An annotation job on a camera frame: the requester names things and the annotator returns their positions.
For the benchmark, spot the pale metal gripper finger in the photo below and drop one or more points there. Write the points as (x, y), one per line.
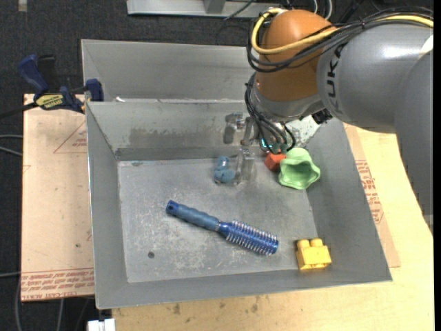
(248, 165)
(238, 171)

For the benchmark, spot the blue soft toy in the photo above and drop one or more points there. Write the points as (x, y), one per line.
(223, 174)

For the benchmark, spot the red-orange small block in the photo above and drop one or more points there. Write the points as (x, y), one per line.
(273, 161)

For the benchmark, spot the green floppy cup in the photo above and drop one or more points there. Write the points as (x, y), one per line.
(299, 171)

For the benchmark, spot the blue hairbrush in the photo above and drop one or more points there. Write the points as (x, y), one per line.
(224, 227)

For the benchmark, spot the grey metal bin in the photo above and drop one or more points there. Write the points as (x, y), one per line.
(193, 226)

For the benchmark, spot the yellow toy brick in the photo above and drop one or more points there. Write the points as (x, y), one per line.
(313, 255)

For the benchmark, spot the brown cardboard board, red print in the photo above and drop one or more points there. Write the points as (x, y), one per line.
(55, 185)

